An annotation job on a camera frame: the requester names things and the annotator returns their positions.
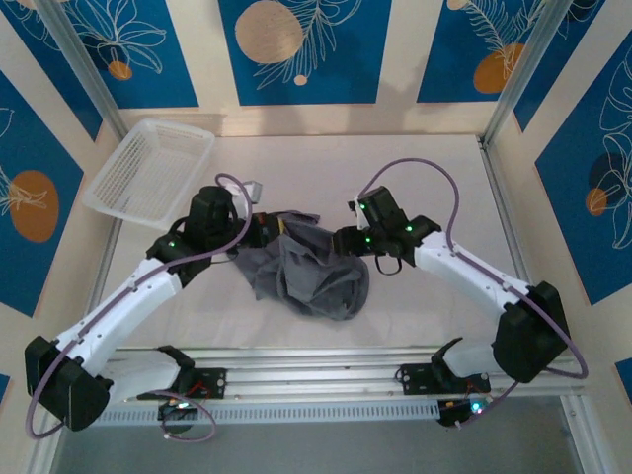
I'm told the thin black wire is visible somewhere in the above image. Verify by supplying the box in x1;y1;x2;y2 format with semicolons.
372;251;405;277

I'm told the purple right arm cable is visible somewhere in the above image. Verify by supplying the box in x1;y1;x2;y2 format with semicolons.
357;157;590;431

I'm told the aluminium table side rail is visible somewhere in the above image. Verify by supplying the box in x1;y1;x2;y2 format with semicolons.
88;219;123;307
477;137;532;282

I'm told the aluminium frame bar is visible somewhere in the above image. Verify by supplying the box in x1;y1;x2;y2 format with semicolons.
27;424;65;474
560;394;606;474

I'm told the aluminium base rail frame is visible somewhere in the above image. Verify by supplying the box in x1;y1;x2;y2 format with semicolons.
41;345;587;407

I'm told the aluminium corner post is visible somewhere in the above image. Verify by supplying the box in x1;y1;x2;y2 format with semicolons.
479;0;569;149
35;0;132;142

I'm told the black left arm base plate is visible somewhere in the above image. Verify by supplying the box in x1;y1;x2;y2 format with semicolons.
136;367;228;401

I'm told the grey slotted cable duct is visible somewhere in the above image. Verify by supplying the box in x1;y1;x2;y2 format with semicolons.
62;398;441;427

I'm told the grey t-shirt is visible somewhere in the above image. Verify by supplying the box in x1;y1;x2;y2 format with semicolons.
231;210;371;322

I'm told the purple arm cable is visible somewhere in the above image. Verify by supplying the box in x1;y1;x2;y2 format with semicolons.
25;172;256;440
357;157;590;431

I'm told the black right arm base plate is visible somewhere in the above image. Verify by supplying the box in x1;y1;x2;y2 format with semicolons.
398;362;493;396

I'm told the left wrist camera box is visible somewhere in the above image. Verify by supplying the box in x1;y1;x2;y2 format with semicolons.
221;180;265;213

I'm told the white plastic mesh basket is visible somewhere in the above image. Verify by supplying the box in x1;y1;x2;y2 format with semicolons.
81;118;217;231

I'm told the purple cable loop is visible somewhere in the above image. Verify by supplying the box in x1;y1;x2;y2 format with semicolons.
140;389;217;441

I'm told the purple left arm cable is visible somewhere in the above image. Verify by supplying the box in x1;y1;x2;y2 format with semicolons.
25;172;256;440

